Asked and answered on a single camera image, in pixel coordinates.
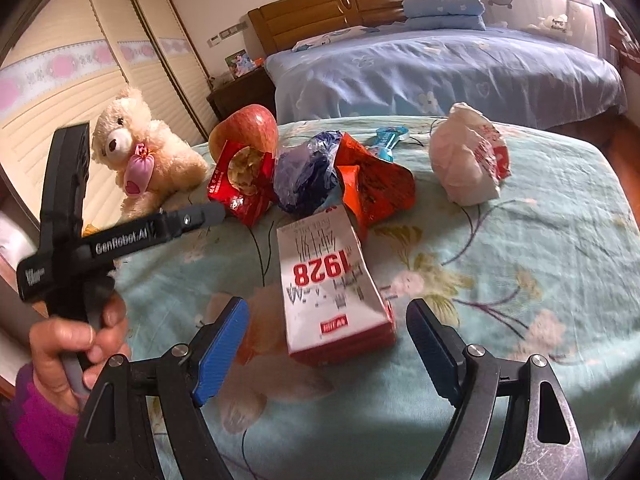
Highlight white red carton box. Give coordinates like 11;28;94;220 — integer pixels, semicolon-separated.
277;205;396;366

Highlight magenta sleeve forearm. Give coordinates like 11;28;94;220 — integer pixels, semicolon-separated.
1;364;78;479

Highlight person's left hand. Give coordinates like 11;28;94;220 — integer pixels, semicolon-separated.
29;292;131;415

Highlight left yellow foam net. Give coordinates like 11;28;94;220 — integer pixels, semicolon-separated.
81;223;100;237

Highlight floral teal bed sheet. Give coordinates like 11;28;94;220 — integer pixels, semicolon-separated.
116;116;639;479

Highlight cream teddy bear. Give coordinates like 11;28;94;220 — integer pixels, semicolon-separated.
91;86;208;221

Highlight red snack wrapper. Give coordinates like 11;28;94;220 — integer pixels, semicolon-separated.
207;140;277;228

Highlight blue purple plastic bag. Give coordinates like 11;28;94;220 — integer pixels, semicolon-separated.
273;131;343;217

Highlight orange red snack bag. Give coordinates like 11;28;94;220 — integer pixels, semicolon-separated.
334;133;416;240

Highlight red yellow apple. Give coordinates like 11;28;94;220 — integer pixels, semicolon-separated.
208;104;279;162

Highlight crumpled white tissue bag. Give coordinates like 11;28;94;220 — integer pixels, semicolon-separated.
428;102;511;207

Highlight blue jelly pouch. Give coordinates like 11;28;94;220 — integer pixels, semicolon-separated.
368;126;409;162

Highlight dark wooden nightstand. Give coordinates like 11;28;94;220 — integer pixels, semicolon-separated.
207;67;277;122

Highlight louvered wardrobe doors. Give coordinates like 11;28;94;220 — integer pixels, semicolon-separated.
1;0;216;221

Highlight large bed blue sheet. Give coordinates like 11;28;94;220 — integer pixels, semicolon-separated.
266;25;627;130

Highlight folded blue quilt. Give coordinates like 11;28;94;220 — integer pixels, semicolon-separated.
402;0;486;30

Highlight wooden headboard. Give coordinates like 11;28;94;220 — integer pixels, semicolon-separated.
247;0;405;55

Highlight grey bed guard rail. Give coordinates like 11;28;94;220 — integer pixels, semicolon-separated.
482;0;608;58

